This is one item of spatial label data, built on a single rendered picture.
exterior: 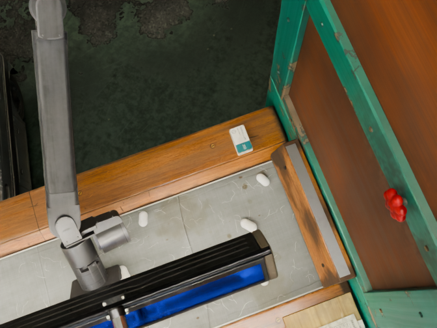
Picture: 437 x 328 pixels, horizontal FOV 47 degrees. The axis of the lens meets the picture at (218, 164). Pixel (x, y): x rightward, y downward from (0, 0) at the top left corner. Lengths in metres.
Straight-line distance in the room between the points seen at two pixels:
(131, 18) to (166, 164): 1.16
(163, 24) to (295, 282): 1.36
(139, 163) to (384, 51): 0.69
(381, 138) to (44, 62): 0.56
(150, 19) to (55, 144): 1.32
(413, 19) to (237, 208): 0.71
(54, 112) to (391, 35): 0.58
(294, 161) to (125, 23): 1.32
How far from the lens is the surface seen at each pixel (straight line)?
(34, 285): 1.20
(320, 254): 1.04
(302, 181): 1.03
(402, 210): 0.64
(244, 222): 1.11
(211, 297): 0.79
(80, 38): 2.22
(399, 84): 0.60
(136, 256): 1.14
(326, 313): 1.10
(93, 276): 1.04
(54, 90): 0.92
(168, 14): 2.19
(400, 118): 0.62
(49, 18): 0.88
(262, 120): 1.16
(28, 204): 1.20
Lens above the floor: 1.86
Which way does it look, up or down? 75 degrees down
